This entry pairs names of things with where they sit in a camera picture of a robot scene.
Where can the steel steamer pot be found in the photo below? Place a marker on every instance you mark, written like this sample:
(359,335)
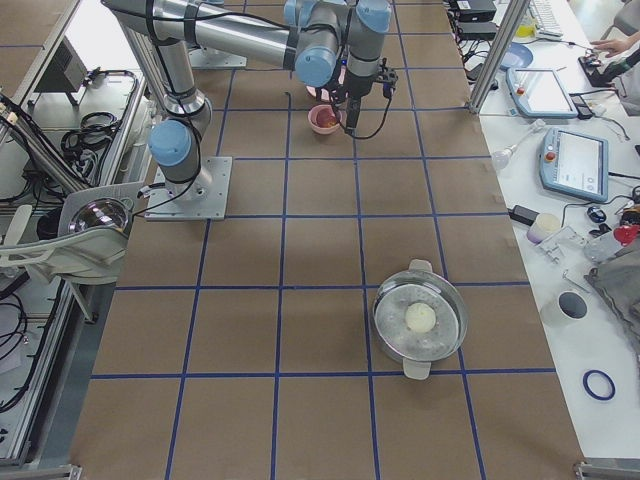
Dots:
(416,352)

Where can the blue teach pendant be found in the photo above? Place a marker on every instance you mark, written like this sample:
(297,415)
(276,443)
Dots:
(539,93)
(574,164)

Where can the aluminium frame post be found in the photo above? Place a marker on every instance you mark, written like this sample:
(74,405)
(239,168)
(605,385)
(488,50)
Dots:
(506,31)

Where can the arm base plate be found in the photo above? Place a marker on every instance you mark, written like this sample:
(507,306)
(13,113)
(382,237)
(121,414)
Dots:
(205,199)
(213,59)

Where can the black power adapter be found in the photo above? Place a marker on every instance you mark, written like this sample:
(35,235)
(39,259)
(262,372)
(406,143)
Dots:
(523,215)

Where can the red apple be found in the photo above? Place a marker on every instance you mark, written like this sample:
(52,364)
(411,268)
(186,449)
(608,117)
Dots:
(326,119)

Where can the pink plate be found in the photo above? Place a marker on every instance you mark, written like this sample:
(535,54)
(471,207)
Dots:
(322,94)

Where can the blue teach pendant near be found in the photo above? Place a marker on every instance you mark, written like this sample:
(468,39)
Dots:
(574,164)

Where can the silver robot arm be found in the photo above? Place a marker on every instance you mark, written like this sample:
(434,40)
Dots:
(333,47)

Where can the small pink bowl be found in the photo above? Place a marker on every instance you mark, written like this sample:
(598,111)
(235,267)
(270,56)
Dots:
(312,119)

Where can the light blue plate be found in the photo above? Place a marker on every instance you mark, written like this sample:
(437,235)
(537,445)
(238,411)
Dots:
(517,56)

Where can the blue teach pendant far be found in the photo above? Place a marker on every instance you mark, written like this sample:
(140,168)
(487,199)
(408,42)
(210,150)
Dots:
(539,93)

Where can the white cup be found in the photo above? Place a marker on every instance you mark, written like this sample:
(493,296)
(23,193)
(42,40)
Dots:
(565,309)

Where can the steel mixing bowl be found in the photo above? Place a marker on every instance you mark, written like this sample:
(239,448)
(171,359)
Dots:
(108,212)

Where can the white steamed bun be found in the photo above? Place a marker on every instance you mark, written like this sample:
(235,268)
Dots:
(420,317)

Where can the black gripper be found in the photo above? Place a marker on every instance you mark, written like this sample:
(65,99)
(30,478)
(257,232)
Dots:
(358,86)

